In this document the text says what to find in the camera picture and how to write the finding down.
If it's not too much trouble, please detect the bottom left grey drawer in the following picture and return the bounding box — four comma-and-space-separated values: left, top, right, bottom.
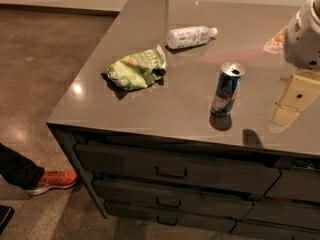
104, 202, 236, 233

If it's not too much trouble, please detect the middle left grey drawer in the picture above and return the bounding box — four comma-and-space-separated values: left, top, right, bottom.
93, 179, 253, 219

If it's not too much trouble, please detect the grey drawer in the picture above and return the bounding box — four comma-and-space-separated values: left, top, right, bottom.
267, 170, 320, 203
245, 202, 320, 230
104, 202, 236, 233
93, 179, 253, 219
74, 144, 280, 194
231, 222, 320, 240

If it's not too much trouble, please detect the black object on floor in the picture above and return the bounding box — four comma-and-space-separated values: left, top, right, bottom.
0, 205, 15, 235

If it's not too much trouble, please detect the green jalapeno chip bag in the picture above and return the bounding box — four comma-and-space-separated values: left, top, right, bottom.
101, 45, 167, 91

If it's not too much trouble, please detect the black trouser leg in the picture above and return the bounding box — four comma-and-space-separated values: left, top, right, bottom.
0, 143, 44, 190

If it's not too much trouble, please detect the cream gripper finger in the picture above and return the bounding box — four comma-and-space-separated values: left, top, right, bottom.
270, 69, 320, 128
263, 27, 287, 54

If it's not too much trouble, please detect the bottom right grey drawer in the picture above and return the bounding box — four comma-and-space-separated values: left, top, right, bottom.
231, 222, 320, 240

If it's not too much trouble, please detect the top right grey drawer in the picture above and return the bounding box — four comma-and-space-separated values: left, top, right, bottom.
267, 170, 320, 203

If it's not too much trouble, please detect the blue silver redbull can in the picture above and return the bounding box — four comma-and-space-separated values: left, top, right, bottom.
211, 62, 245, 116

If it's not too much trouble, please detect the middle right grey drawer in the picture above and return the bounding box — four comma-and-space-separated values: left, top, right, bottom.
245, 202, 320, 230

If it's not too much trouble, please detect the grey drawer cabinet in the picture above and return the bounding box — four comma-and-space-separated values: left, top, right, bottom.
50, 124, 320, 240

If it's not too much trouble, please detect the top left grey drawer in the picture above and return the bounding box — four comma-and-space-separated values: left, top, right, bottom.
74, 144, 280, 194

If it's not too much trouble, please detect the white plastic water bottle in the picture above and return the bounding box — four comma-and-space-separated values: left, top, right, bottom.
167, 26, 218, 50

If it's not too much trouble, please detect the orange sneaker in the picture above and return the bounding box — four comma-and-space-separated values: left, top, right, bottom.
27, 170, 78, 196

